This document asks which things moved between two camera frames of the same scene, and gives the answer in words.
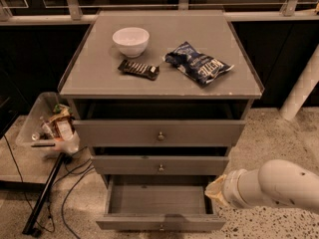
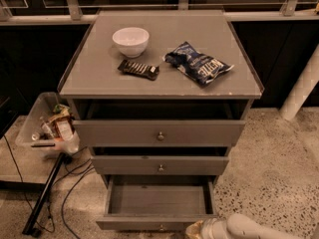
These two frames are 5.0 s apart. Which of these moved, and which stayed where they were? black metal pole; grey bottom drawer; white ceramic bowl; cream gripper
Moved: cream gripper
Stayed: grey bottom drawer; white ceramic bowl; black metal pole
